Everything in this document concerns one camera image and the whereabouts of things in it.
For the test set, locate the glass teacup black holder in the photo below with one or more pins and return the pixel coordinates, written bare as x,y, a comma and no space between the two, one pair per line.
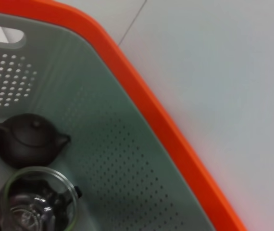
41,211

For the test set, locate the black teapot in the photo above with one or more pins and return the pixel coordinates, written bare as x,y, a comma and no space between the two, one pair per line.
24,144

